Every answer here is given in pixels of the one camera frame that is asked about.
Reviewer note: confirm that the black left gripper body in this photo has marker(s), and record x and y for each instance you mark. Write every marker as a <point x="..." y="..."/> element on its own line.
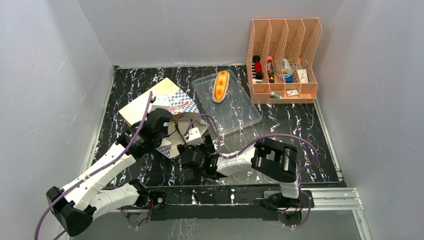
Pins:
<point x="159" y="139"/>

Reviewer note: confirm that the checkered paper bread bag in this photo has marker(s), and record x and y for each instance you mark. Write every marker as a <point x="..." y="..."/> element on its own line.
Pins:
<point x="180" y="102"/>

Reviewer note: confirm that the green tipped tube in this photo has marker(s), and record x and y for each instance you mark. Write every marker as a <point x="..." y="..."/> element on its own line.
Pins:
<point x="276" y="95"/>

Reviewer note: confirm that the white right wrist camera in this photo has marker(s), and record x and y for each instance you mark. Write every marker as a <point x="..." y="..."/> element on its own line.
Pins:
<point x="194" y="137"/>

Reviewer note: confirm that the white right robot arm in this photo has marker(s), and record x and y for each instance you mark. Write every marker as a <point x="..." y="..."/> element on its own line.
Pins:
<point x="272" y="158"/>

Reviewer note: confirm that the clear plastic tray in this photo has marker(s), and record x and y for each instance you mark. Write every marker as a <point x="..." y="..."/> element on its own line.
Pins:
<point x="235" y="112"/>

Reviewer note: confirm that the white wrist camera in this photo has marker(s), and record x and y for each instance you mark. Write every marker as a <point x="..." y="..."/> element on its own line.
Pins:
<point x="159" y="101"/>
<point x="194" y="137"/>

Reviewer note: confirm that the red black dumbbell toy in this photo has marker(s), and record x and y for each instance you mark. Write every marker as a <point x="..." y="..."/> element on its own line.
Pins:
<point x="258" y="71"/>

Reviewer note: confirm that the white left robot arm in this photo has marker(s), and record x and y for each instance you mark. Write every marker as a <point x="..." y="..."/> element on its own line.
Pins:
<point x="77" y="204"/>

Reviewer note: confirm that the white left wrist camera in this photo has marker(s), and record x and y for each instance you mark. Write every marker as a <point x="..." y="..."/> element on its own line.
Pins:
<point x="159" y="101"/>

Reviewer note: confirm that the red pink bottle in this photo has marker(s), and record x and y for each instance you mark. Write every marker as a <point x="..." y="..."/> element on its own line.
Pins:
<point x="270" y="69"/>

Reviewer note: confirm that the round yellow fake bun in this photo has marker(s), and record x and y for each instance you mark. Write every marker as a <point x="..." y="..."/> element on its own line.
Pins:
<point x="178" y="116"/>

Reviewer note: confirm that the small white card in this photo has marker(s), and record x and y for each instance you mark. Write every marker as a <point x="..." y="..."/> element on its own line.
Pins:
<point x="292" y="93"/>

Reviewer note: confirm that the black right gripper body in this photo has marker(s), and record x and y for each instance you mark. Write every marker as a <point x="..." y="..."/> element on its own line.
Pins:
<point x="205" y="145"/>

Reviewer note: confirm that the peach desk file organizer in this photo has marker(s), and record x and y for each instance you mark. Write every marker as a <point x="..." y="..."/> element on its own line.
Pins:
<point x="280" y="58"/>

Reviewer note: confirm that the yellow fake bread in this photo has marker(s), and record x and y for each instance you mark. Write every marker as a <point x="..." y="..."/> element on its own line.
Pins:
<point x="220" y="86"/>

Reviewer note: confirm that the blue tape roll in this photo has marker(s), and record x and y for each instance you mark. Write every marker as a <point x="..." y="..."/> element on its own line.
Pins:
<point x="287" y="71"/>

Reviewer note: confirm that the white small box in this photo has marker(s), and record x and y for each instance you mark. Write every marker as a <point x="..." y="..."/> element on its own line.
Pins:
<point x="301" y="72"/>

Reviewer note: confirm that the aluminium front rail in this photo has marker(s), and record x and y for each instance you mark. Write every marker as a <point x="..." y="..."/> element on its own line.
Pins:
<point x="322" y="198"/>

